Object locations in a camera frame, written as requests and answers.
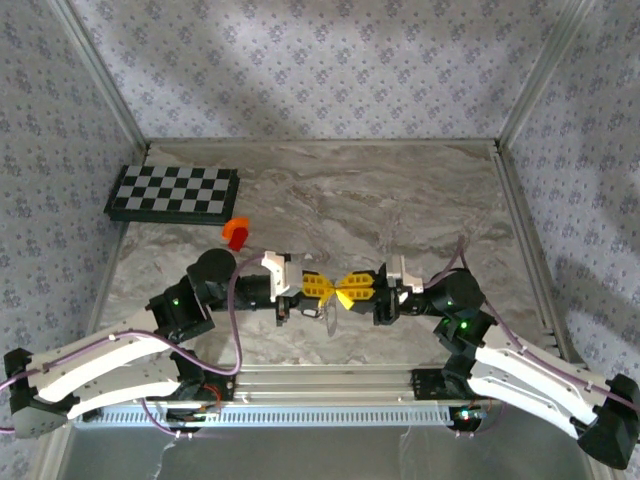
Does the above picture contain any electronics board with wires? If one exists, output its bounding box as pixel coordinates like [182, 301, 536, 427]
[448, 405, 489, 432]
[164, 405, 224, 434]

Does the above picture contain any aluminium front frame beam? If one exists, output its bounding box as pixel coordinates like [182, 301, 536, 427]
[59, 363, 599, 406]

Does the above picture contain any grey metal sheet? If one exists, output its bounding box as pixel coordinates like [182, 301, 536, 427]
[64, 424, 599, 480]

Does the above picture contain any grey slotted cable duct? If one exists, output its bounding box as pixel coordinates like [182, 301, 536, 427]
[97, 404, 454, 429]

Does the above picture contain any aluminium frame post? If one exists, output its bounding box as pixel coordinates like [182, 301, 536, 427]
[497, 0, 596, 151]
[49, 0, 151, 151]

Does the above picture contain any orange plastic arch piece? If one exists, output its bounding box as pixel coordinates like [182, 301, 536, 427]
[222, 216, 250, 240]

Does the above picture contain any aluminium side rail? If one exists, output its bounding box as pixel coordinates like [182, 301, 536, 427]
[492, 141, 584, 366]
[79, 144, 151, 366]

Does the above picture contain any black grey chessboard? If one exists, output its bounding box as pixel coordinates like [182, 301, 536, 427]
[103, 164, 240, 224]

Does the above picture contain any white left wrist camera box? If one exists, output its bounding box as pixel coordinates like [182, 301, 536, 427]
[261, 251, 302, 304]

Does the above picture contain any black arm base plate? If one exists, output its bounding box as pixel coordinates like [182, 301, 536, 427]
[412, 368, 451, 401]
[197, 370, 236, 401]

